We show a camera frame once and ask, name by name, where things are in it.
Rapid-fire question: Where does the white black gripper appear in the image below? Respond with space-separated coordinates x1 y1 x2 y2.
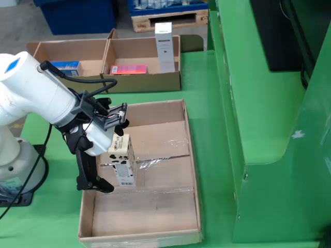
55 117 130 194

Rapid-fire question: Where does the cow print hand cream box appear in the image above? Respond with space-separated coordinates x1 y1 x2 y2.
108 133 137 188

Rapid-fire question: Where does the open cardboard box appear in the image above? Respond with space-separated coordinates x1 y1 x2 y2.
100 27 182 94
26 38 110 94

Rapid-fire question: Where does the large shallow cardboard tray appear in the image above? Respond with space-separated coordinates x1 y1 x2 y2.
77 98 204 248

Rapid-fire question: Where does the red product box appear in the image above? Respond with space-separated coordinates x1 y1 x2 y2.
110 64 148 75

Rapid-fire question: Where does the blue product box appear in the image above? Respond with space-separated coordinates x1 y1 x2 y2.
49 60 83 77

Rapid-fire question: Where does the tall white product box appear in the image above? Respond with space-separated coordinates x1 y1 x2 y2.
154 22 176 74

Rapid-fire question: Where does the wooden pallet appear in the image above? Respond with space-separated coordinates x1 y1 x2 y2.
131 9 209 33

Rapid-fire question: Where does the blue plastic crate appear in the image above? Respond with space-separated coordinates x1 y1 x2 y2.
33 0 117 36

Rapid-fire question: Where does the dark green rounded panel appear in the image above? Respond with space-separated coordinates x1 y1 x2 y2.
179 34 204 53

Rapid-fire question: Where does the green metal shelf unit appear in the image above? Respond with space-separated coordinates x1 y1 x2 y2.
206 0 331 243

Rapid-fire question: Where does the black monitor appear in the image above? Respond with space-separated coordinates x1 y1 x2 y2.
249 0 315 72

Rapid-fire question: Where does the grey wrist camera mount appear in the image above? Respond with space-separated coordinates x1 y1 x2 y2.
73 89 129 132

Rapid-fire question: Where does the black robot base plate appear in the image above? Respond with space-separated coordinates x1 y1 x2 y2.
0 144 50 207

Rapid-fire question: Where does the black gripper cable with plug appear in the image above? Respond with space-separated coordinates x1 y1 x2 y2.
39 60 118 100

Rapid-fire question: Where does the blue wire mesh cage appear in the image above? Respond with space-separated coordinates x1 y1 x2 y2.
127 0 209 17

